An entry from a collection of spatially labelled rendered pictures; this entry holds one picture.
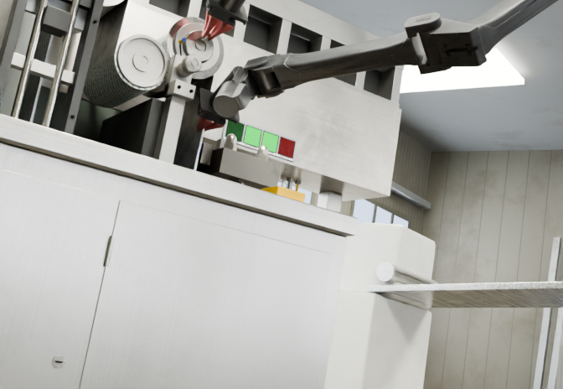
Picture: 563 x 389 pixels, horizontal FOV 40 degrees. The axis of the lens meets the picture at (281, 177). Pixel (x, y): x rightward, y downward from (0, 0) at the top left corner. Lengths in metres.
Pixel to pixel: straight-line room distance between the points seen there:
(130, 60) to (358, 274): 2.43
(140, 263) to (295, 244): 0.34
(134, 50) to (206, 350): 0.69
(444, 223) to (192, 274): 7.05
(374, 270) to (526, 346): 4.16
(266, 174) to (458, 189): 6.70
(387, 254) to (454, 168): 4.72
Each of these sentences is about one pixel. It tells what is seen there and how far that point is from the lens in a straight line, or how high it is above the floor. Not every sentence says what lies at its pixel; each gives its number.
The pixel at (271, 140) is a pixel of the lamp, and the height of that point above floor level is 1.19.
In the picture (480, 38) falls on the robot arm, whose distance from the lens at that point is 1.49.
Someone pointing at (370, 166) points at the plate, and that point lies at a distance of 2.49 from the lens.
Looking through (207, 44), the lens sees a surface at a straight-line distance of 1.84.
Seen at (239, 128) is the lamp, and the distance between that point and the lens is 2.23.
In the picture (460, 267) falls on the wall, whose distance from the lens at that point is 8.27.
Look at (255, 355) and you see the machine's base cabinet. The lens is 1.55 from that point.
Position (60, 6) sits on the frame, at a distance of 1.64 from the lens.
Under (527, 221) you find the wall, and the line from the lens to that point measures 8.12.
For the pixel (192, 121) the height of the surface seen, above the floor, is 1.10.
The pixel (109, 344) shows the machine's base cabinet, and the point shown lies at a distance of 1.42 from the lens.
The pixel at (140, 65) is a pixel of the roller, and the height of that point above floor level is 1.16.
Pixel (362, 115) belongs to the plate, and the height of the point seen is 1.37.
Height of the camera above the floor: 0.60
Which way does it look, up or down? 12 degrees up
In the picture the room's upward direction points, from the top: 10 degrees clockwise
